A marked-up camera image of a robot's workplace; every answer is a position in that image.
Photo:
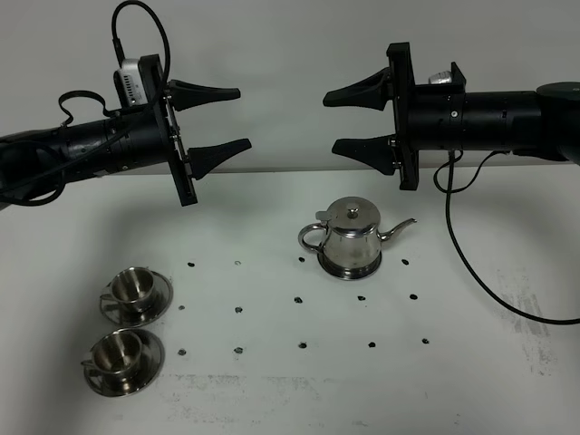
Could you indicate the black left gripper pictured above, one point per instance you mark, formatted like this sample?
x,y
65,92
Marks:
x,y
182,96

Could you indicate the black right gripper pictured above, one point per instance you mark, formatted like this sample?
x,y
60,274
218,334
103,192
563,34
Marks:
x,y
374,92

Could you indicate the stainless steel teapot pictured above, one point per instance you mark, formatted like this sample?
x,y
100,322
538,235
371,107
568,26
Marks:
x,y
347,238

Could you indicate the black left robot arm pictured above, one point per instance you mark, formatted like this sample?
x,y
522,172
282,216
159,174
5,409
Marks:
x,y
37,165

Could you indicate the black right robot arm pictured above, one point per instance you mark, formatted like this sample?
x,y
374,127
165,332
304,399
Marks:
x,y
442,115

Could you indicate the far stainless steel teacup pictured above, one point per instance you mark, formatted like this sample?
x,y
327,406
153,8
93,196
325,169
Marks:
x,y
133,290

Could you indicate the stainless steel teacup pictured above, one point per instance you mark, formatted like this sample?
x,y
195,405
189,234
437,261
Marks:
x,y
133,290
117,354

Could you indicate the near stainless steel teacup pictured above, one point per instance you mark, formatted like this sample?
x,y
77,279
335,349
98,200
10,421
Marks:
x,y
117,354

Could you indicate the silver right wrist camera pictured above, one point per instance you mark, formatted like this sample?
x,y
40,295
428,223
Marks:
x,y
439,78

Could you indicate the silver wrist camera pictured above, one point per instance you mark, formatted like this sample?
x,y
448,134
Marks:
x,y
439,78
129,84

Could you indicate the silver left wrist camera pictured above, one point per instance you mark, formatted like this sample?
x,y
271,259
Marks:
x,y
129,84

